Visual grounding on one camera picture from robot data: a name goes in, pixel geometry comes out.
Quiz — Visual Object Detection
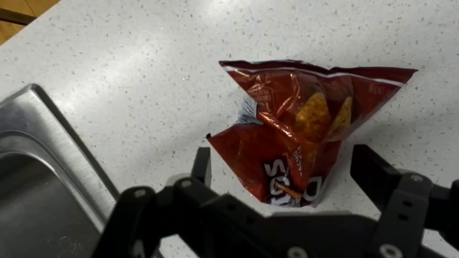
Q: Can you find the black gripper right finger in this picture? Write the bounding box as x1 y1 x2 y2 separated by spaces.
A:
351 144 459 258

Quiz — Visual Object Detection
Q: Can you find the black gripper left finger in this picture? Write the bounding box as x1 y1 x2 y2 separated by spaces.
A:
92 147 269 258

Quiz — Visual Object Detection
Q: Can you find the red chip packet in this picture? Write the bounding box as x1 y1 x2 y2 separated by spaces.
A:
209 60 415 206

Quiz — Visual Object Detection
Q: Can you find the stainless steel double sink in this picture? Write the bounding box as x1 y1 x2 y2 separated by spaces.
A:
0 84 120 258

